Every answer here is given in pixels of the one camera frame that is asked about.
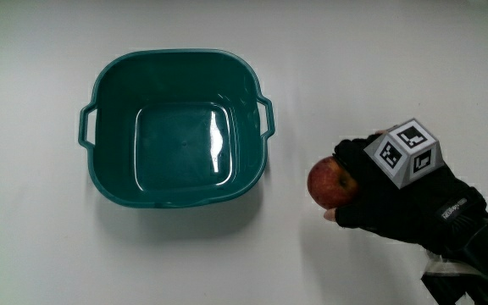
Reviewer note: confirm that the white desk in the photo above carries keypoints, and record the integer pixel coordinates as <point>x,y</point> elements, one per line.
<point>354,63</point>

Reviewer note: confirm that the green plastic basin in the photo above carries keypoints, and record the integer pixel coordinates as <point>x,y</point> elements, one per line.
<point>180,148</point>

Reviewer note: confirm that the person's right hand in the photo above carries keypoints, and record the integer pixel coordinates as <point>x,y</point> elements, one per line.
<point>388,203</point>

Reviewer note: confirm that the red apple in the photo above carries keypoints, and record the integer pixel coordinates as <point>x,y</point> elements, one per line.
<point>328,184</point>

